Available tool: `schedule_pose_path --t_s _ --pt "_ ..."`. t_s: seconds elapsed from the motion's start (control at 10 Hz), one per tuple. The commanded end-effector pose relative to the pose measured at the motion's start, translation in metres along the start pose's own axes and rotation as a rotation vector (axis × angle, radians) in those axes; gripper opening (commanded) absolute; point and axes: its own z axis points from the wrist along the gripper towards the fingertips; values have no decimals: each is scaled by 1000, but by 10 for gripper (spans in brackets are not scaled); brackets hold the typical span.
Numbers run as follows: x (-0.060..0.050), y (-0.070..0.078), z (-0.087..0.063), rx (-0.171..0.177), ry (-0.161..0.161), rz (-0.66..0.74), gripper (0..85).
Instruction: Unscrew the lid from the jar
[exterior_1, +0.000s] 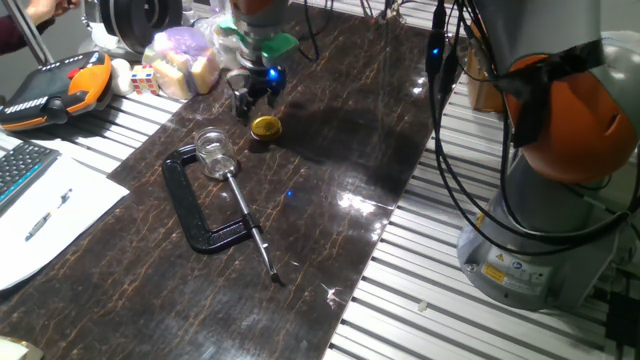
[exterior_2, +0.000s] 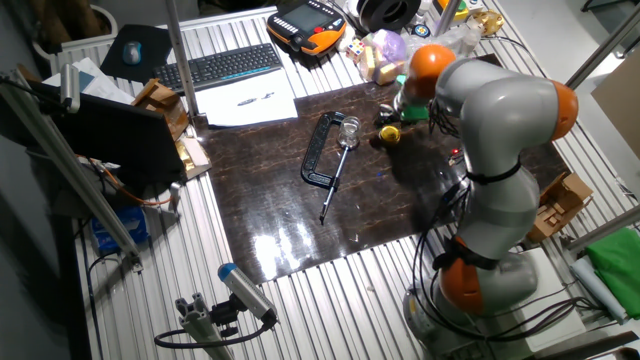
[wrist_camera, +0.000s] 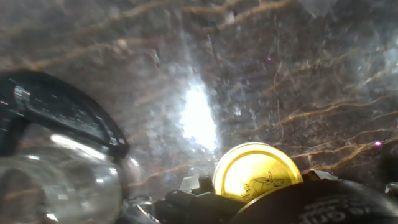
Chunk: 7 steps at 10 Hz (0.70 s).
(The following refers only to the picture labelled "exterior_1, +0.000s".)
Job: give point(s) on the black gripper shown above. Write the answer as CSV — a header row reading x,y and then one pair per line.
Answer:
x,y
252,80

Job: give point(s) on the yellow metal jar lid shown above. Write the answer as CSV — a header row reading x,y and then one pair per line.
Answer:
x,y
266,127

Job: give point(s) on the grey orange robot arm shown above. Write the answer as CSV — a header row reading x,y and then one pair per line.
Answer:
x,y
560,100

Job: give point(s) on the small clear glass jar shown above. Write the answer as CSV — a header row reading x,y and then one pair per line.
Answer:
x,y
216,155

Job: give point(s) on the person's bare hand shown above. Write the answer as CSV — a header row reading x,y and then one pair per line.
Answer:
x,y
47,9

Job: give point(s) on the yellow foam block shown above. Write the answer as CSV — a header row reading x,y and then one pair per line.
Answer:
x,y
172,80
205,72

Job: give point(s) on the clear plastic bag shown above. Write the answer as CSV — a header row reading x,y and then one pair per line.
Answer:
x,y
222,45

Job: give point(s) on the purple plastic bag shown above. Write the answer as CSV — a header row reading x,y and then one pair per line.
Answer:
x,y
180,40

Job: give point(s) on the dark marble pattern mat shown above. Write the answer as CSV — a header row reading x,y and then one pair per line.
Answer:
x,y
325,175

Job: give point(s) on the Rubik's cube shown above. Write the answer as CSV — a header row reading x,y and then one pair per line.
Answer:
x,y
145,80

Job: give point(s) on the black C-clamp with steel screw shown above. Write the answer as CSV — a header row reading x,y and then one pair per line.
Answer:
x,y
187,210

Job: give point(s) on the white plush ball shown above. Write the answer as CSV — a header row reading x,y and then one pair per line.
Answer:
x,y
121,77

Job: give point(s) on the black filament spool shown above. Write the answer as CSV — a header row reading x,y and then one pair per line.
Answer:
x,y
135,20

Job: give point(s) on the orange black teach pendant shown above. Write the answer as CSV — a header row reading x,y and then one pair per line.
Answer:
x,y
55,95

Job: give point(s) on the open cardboard box with blocks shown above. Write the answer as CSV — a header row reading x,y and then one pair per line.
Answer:
x,y
482,90

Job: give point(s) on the white paper sheet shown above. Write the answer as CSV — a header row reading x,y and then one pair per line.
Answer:
x,y
60,215

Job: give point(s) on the black silver pen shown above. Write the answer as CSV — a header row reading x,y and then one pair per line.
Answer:
x,y
45,217

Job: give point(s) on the black computer keyboard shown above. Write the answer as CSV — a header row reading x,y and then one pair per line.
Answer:
x,y
20,170

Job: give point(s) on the green printed wrist mount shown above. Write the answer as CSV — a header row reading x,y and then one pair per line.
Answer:
x,y
280,47

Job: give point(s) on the upright aluminium post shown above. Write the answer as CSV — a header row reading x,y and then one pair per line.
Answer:
x,y
27,30

